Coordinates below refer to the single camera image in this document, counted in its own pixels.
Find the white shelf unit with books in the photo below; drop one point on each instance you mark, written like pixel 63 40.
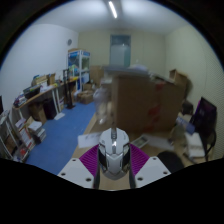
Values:
pixel 13 140

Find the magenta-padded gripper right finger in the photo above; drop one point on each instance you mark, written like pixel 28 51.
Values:
pixel 151 170

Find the blue and white display cabinet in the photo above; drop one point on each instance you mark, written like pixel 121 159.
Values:
pixel 79 66

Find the low brown cardboard box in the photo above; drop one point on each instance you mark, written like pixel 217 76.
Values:
pixel 86 96

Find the clear glass jar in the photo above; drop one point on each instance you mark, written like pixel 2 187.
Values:
pixel 101 105

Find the open brown cardboard box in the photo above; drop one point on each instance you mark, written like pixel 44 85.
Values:
pixel 178 78

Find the large brown cardboard box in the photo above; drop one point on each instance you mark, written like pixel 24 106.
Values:
pixel 146 103

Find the stack of books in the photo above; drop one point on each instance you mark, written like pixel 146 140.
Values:
pixel 36 128

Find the white computer mouse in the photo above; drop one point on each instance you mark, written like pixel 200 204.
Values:
pixel 114 156

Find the black office chair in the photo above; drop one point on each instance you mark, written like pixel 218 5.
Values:
pixel 204 120

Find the wooden desk with clutter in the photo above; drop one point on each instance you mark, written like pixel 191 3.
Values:
pixel 43 96

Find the ceiling tube light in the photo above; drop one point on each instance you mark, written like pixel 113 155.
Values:
pixel 112 9

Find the white book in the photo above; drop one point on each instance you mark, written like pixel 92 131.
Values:
pixel 195 146

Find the round grey wall fixture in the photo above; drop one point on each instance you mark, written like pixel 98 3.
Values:
pixel 69 42

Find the stacked brown cardboard boxes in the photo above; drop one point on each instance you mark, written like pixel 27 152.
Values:
pixel 96 73

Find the grey door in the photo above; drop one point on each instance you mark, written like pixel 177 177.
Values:
pixel 120 50

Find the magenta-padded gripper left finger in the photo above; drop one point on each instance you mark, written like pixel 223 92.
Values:
pixel 75 170

